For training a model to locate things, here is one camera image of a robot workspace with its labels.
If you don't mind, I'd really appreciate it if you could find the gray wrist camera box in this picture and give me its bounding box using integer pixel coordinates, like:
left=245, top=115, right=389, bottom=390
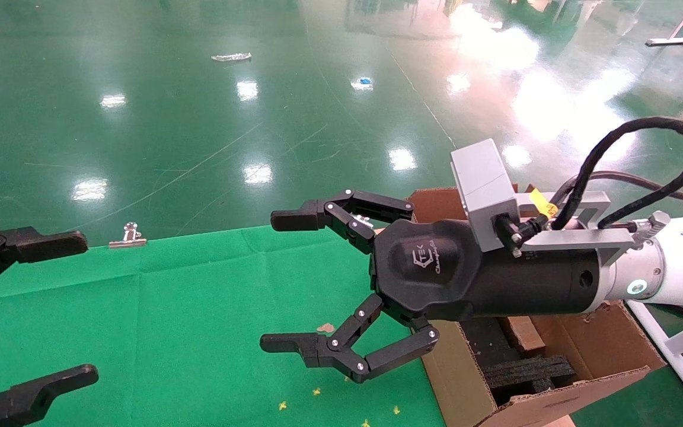
left=450, top=139, right=521, bottom=257

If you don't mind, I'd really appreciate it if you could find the silver camera mounting bracket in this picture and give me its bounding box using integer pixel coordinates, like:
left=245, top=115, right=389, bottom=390
left=513, top=191, right=672, bottom=267

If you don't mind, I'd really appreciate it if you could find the flat cardboard sheet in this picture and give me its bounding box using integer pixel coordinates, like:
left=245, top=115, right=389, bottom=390
left=373, top=227, right=576, bottom=427

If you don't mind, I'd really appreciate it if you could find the white stand foot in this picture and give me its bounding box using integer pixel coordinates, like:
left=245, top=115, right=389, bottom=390
left=645, top=0, right=683, bottom=47

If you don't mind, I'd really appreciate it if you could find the green tablecloth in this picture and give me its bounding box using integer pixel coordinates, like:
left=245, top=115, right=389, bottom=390
left=0, top=224, right=446, bottom=427

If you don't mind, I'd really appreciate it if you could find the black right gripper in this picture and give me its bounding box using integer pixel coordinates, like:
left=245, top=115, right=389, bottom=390
left=260, top=190, right=610, bottom=384

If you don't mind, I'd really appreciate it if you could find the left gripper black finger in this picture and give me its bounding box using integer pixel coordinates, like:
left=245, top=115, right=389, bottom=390
left=0, top=224, right=90, bottom=304
left=0, top=364, right=100, bottom=427

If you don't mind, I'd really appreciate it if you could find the black foam insert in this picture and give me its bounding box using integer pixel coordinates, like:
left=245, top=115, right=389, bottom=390
left=466, top=317, right=577, bottom=407

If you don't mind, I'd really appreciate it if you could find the yellow cable tag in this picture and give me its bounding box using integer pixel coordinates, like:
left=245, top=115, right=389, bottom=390
left=529, top=189, right=559, bottom=218

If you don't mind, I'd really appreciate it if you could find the white table leg frame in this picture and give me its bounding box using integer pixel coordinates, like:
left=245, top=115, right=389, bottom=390
left=626, top=299, right=683, bottom=425

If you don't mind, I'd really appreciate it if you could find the large open cardboard carton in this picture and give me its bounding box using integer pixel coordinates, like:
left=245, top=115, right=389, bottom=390
left=407, top=187, right=668, bottom=427

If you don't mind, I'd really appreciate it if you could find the small brown cardboard box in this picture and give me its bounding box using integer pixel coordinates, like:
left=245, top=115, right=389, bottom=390
left=506, top=316, right=547, bottom=357

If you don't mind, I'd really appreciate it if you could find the thin dark cable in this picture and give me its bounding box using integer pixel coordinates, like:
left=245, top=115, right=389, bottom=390
left=555, top=171, right=683, bottom=208

